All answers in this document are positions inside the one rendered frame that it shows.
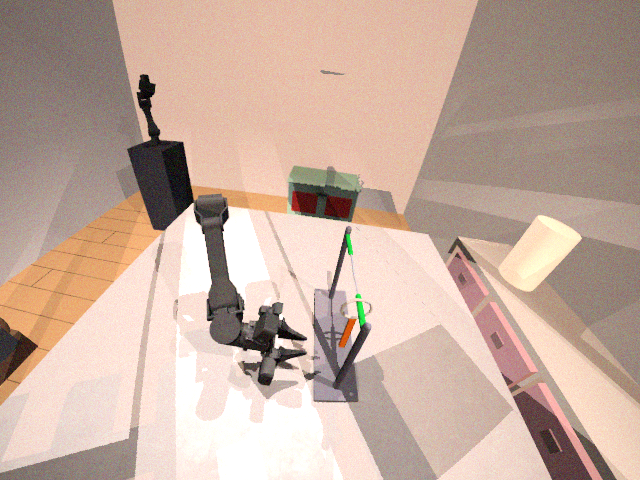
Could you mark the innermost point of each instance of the orange handle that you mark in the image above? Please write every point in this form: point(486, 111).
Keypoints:
point(351, 320)

